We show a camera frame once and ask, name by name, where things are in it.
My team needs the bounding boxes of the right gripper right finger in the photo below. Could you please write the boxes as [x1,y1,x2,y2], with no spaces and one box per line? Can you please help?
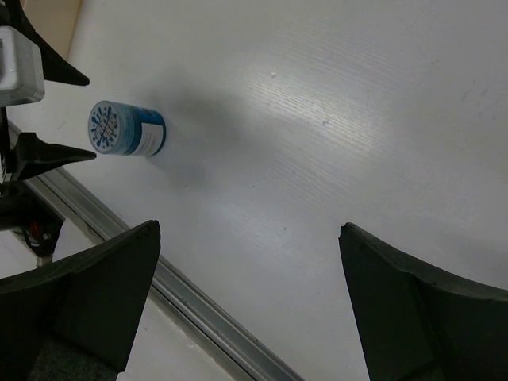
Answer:
[339,223,507,380]

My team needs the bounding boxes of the blue white tape roll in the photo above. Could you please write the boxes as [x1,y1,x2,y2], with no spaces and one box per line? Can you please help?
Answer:
[88,101,168,157]

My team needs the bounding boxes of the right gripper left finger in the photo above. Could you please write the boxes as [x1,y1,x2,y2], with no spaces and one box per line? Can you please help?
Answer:
[1,220,160,380]

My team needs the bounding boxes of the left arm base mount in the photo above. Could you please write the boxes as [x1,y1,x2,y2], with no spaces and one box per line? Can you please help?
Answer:
[13,219,64,258]

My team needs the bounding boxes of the aluminium front rail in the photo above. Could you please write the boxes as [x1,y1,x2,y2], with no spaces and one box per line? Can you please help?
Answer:
[7,122,306,381]

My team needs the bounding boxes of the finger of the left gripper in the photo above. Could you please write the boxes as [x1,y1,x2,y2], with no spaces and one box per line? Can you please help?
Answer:
[13,133,97,181]
[7,0,90,86]

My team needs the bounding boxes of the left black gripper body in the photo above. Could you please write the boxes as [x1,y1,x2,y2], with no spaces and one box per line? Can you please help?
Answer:
[1,107,64,234]

